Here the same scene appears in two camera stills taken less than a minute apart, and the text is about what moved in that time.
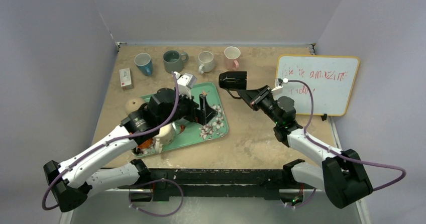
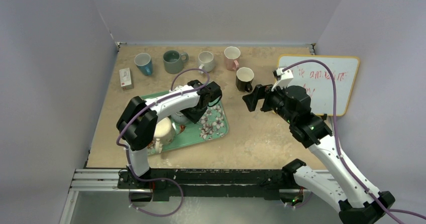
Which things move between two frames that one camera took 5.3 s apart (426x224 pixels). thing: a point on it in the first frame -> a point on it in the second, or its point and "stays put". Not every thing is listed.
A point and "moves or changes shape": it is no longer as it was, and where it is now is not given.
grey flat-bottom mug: x=173 y=61 stays put
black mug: x=233 y=81 moves or changes shape
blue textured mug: x=144 y=63 stays put
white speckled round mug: x=206 y=62 stays put
